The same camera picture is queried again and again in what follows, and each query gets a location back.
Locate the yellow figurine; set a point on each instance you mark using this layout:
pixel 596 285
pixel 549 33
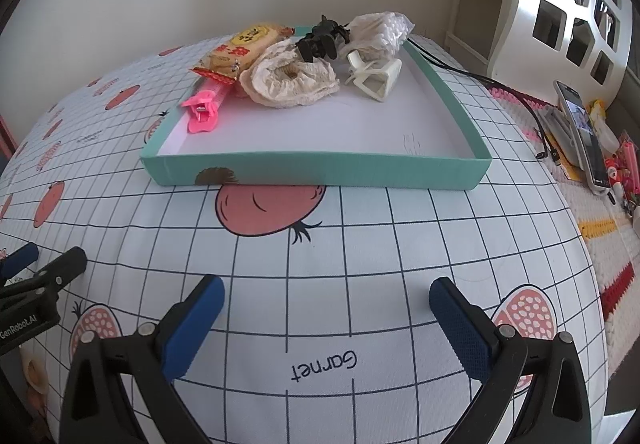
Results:
pixel 597 111

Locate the cotton swab bag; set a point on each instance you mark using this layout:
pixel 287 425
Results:
pixel 380 31

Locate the pink red panel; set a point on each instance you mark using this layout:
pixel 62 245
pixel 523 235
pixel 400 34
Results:
pixel 6 138

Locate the pomegranate print grid sheet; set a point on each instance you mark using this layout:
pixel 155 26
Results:
pixel 350 264

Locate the grey pouch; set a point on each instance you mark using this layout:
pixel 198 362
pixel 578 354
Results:
pixel 557 128

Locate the red white figurine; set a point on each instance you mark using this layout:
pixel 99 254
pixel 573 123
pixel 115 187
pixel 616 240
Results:
pixel 615 176

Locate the orange snack packet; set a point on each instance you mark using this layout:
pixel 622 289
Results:
pixel 240 48

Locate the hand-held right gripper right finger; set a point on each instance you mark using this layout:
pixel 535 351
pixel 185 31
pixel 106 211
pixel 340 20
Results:
pixel 462 329

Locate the teal cardboard box tray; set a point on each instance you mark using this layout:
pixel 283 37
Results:
pixel 325 133

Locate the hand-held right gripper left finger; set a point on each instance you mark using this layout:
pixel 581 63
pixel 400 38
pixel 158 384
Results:
pixel 192 329

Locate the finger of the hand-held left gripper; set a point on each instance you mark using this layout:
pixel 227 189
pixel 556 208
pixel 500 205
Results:
pixel 22 255
pixel 65 264

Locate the pink long clip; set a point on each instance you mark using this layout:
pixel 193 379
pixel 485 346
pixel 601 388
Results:
pixel 202 113

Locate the colourful crochet mat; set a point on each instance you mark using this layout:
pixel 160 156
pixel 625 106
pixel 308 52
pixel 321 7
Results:
pixel 600 249

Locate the black toy figure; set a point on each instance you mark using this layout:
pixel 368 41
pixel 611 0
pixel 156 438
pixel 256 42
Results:
pixel 315 43

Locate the white plastic claw clip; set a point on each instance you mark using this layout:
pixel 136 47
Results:
pixel 380 78

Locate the smartphone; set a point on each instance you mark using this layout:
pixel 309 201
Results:
pixel 585 138

